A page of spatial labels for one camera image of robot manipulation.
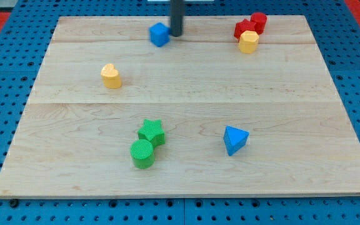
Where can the blue cube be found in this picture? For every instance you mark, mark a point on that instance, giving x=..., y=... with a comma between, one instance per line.
x=159, y=34

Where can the wooden board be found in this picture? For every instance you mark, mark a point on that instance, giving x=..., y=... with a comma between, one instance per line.
x=74, y=136

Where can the green star block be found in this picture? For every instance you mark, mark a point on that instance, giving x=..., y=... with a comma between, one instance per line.
x=153, y=132

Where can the green cylinder block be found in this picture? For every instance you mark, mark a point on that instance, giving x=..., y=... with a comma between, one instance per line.
x=142, y=154

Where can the blue triangle block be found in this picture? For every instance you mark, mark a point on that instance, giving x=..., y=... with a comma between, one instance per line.
x=234, y=139

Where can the yellow heart block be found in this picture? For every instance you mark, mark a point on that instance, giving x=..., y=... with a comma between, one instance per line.
x=111, y=77

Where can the yellow hexagon block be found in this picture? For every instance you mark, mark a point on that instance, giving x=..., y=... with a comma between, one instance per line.
x=248, y=42

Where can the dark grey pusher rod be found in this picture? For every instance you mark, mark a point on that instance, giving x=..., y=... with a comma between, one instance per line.
x=176, y=17

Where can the red star block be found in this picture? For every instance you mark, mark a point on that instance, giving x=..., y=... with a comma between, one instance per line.
x=242, y=26

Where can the red cylinder block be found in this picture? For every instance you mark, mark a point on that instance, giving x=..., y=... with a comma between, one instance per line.
x=260, y=19

